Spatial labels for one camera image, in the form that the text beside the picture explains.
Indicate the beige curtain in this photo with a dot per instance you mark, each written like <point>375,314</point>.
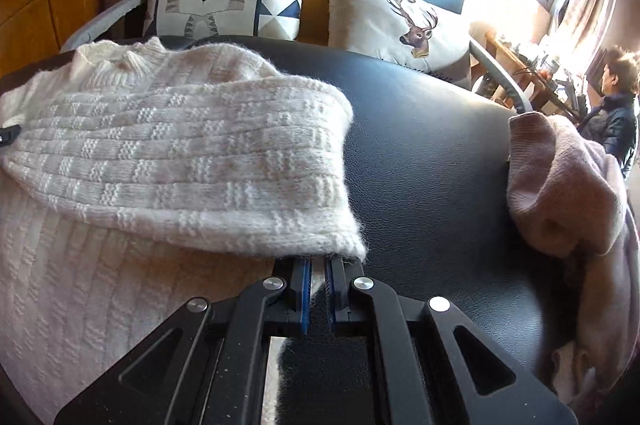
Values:
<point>590,0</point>

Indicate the pink knit sweater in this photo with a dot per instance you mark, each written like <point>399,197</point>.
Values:
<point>550,185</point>

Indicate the white knit sweater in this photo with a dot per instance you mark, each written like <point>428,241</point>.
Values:
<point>175,155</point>

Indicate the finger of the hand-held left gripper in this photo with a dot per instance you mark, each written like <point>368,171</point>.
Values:
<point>7,137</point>

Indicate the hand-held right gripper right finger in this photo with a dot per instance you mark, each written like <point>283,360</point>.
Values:
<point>330,292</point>

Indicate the deer print cushion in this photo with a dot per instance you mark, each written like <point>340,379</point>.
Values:
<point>370,20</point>

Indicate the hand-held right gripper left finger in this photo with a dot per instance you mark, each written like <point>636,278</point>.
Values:
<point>300,290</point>

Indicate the cluttered wooden desk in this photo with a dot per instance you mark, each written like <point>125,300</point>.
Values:
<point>530,70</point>

